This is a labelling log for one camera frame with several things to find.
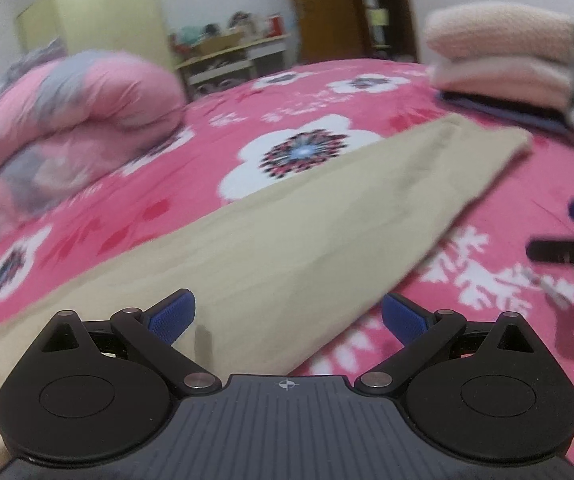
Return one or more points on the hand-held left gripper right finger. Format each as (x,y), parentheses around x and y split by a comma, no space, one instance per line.
(404,317)

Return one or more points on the beige pants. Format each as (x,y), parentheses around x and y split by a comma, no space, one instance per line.
(292,240)

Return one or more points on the pink floral blanket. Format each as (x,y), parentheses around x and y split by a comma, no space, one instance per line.
(177,175)

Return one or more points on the dark blue folded garment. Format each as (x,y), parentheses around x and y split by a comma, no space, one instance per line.
(512,110)

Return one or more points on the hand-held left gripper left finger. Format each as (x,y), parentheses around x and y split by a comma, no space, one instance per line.
(172,314)

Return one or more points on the brown wooden door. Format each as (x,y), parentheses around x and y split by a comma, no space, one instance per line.
(332,10)

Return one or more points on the stack of folded pink sweaters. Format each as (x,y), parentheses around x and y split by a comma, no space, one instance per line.
(502,32)

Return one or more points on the pale yellow wardrobe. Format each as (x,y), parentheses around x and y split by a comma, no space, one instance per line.
(102,15)

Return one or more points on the pink and grey duvet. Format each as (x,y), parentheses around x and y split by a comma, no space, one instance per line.
(67,125)

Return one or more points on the white cluttered shelf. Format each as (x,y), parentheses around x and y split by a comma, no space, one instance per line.
(232,55)

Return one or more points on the pale pink folded garment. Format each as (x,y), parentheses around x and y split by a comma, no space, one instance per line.
(502,82)

